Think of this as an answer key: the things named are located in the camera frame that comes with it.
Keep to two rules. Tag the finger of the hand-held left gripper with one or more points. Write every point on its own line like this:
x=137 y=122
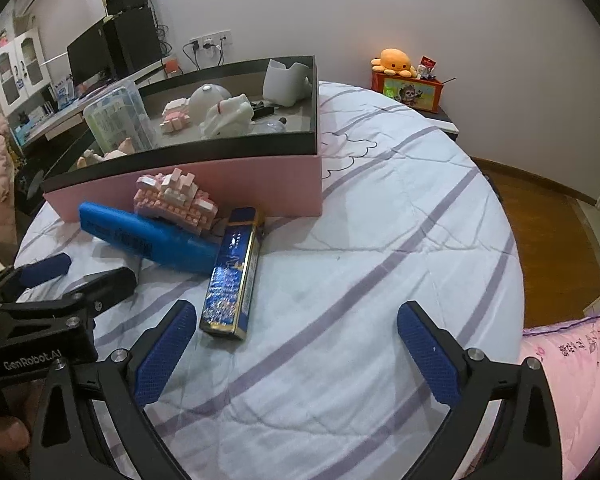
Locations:
x=45 y=268
x=107 y=285

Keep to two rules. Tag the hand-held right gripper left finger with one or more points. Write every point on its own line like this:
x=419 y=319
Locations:
x=167 y=355

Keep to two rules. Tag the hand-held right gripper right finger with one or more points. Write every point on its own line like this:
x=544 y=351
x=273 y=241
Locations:
x=427 y=355

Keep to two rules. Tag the blue rectangular case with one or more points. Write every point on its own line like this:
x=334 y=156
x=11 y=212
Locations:
x=145 y=240

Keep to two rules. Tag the blue rectangular tin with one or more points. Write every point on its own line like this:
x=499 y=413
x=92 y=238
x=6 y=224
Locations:
x=232 y=280

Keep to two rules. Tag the white-haired doll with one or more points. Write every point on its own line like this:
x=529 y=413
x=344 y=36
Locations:
x=125 y=146

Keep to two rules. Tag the clear plastic storage box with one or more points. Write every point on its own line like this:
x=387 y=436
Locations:
x=117 y=117

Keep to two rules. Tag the small pink white block model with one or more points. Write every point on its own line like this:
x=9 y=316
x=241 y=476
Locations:
x=175 y=117

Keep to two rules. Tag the pink box with black rim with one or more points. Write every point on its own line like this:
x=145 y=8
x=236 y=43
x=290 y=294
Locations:
x=260 y=185

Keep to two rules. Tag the white cat figure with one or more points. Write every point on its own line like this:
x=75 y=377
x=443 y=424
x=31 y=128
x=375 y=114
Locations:
x=225 y=117

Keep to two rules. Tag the black hair clip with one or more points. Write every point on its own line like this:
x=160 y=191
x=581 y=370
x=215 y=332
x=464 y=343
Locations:
x=262 y=109

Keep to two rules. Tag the person's left hand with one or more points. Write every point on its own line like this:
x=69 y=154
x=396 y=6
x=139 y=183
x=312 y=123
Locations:
x=2 y=435

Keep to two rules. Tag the pink building block house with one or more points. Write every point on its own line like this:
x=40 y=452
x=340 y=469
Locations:
x=175 y=202

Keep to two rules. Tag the white desk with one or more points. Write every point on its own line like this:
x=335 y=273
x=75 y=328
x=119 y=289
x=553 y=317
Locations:
x=55 y=120

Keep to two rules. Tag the pink embroidered blanket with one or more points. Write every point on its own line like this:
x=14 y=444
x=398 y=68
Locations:
x=580 y=390

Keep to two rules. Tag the blue white boxes on desk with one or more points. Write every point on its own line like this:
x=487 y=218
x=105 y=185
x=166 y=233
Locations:
x=64 y=91

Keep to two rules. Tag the white glass-door cabinet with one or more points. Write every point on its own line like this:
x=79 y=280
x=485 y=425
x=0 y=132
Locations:
x=15 y=72

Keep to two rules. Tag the black computer monitor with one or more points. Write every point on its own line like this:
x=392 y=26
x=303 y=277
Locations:
x=90 y=52

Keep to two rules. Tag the orange cup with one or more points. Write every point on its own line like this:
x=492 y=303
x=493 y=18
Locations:
x=171 y=66

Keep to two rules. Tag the dark nightstand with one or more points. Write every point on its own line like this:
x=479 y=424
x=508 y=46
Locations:
x=447 y=120

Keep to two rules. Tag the black computer tower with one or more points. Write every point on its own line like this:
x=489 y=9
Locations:
x=135 y=40

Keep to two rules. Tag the red printed box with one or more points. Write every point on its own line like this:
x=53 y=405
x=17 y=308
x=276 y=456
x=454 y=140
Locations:
x=410 y=92

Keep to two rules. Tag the small red white figurines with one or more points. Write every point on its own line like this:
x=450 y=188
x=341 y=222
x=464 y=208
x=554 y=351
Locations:
x=426 y=67

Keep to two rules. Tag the orange octopus plush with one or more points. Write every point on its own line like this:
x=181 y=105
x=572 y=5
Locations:
x=392 y=61

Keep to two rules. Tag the white wall outlet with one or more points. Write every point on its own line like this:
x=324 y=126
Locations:
x=210 y=41

